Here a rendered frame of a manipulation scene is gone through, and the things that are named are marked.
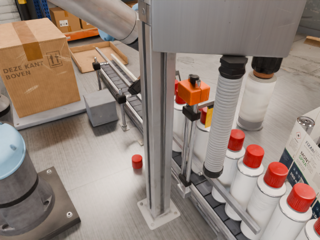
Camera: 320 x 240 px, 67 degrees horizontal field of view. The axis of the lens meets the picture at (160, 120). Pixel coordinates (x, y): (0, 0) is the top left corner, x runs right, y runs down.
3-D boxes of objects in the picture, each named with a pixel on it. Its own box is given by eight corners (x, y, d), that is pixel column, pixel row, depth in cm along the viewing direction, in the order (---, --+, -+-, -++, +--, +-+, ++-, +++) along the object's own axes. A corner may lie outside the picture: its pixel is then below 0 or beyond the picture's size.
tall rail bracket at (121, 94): (140, 124, 93) (137, 86, 83) (122, 129, 91) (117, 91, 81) (136, 119, 96) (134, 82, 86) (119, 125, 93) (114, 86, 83)
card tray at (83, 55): (127, 64, 137) (127, 57, 135) (81, 73, 127) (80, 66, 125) (110, 46, 158) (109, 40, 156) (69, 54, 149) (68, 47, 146)
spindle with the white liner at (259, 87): (268, 126, 84) (297, 40, 66) (248, 134, 81) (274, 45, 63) (249, 113, 90) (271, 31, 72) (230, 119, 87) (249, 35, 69)
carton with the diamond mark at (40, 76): (81, 100, 103) (66, 36, 87) (19, 118, 93) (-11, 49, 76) (62, 73, 123) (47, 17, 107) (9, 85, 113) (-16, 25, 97)
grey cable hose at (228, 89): (226, 175, 42) (255, 60, 30) (210, 182, 41) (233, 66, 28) (214, 161, 45) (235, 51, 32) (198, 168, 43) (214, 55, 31)
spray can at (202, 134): (212, 174, 67) (224, 114, 55) (194, 177, 66) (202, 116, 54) (205, 160, 71) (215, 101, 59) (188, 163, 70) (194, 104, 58)
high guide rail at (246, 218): (259, 232, 47) (261, 228, 46) (255, 235, 47) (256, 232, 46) (97, 49, 123) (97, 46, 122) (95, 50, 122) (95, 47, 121)
